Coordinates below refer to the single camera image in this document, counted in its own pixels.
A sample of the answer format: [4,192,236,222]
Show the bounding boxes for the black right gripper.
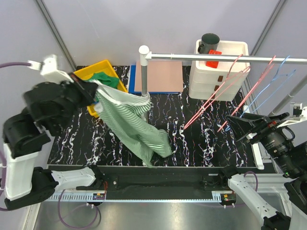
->
[225,110,301,175]

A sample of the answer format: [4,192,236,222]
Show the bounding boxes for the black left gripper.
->
[53,71,100,132]

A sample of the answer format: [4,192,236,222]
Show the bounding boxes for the light blue wire hanger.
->
[232,63,296,117]

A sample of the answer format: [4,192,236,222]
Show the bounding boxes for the green white striped tank top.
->
[90,80,172,167]

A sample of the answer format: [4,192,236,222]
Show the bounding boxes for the pink wire hanger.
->
[217,55,276,133]
[183,54,250,130]

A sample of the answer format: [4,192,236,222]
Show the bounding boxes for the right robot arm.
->
[216,113,307,230]

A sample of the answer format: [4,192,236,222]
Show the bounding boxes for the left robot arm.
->
[0,74,105,211]

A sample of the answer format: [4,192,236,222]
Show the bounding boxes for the yellow plastic bin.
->
[73,59,128,118]

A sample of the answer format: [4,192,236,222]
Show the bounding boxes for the black marbled mat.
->
[47,66,255,167]

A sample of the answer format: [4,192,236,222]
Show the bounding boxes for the white drawer unit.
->
[188,39,251,100]

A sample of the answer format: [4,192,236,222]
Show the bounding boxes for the red plastic block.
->
[205,49,222,69]

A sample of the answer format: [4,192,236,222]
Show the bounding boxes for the blue framed pink board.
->
[128,60,183,94]

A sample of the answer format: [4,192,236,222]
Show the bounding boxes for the dark grey mug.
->
[198,33,220,54]

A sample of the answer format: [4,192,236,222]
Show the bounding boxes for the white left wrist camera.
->
[28,54,73,84]

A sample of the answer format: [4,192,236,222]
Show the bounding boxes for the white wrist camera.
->
[277,102,307,128]
[28,54,73,84]

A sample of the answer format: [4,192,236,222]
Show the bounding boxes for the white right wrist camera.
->
[277,102,307,128]

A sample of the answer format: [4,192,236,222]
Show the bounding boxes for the white grey rack post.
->
[139,45,152,97]

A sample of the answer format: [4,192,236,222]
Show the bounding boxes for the metal clothes rail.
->
[146,52,307,64]

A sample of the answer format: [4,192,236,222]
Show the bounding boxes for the purple floor cable loop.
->
[59,189,102,227]

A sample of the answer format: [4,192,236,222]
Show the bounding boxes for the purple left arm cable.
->
[0,61,33,211]

